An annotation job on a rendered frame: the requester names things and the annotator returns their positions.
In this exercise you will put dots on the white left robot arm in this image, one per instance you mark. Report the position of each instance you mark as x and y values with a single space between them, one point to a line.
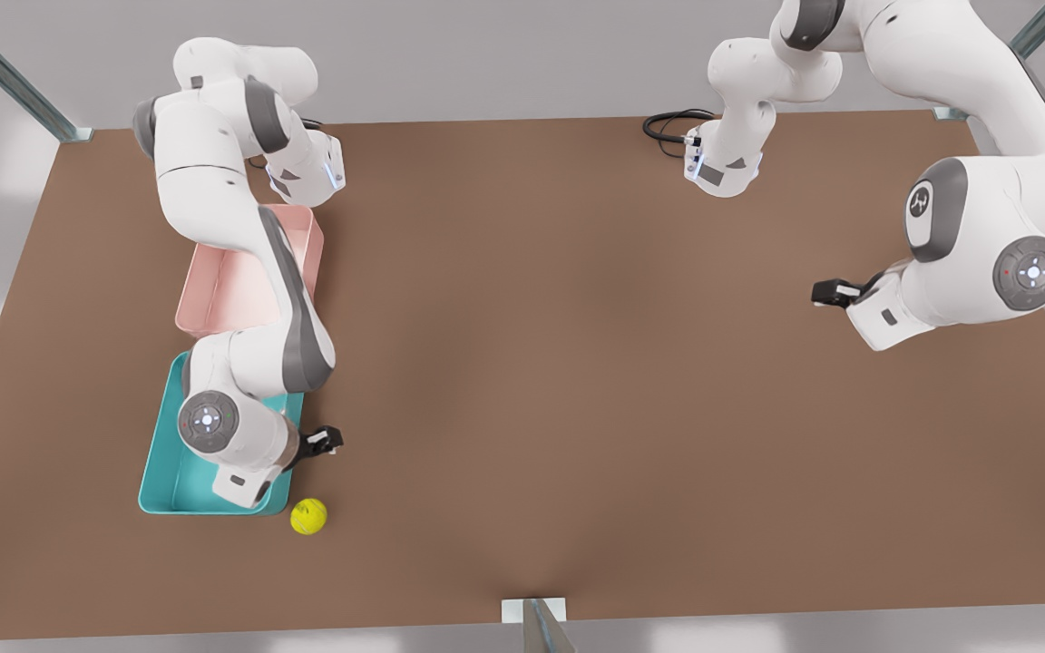
985 209

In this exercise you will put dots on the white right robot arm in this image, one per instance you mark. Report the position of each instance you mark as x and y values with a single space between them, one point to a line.
205 190

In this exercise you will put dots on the yellow tennis ball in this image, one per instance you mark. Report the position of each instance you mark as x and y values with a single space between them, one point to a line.
308 516

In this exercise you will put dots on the teal rectangular tray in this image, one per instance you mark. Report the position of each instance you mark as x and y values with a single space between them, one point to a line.
167 462

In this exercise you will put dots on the pink rectangular tray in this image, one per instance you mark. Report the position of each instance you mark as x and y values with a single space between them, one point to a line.
225 292

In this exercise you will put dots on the silver frame post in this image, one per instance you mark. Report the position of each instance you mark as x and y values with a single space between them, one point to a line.
5 73
1030 41
536 626

